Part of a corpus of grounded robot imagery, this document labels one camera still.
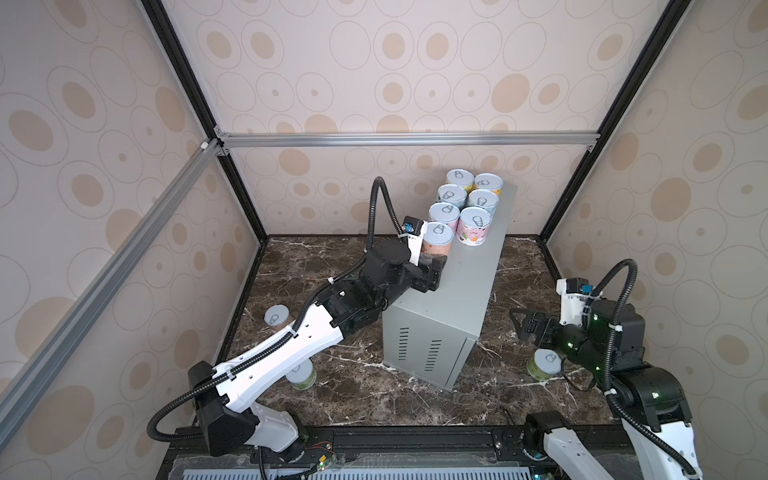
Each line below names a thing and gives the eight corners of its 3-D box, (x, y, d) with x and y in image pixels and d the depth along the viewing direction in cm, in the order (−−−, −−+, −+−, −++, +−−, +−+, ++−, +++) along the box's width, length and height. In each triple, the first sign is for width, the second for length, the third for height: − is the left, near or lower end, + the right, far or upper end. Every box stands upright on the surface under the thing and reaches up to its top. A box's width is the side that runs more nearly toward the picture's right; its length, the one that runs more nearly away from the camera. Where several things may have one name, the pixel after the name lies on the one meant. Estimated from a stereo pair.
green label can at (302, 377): (299, 396, 83) (294, 389, 79) (290, 383, 85) (285, 376, 81) (322, 377, 87) (318, 370, 82) (312, 365, 89) (309, 357, 84)
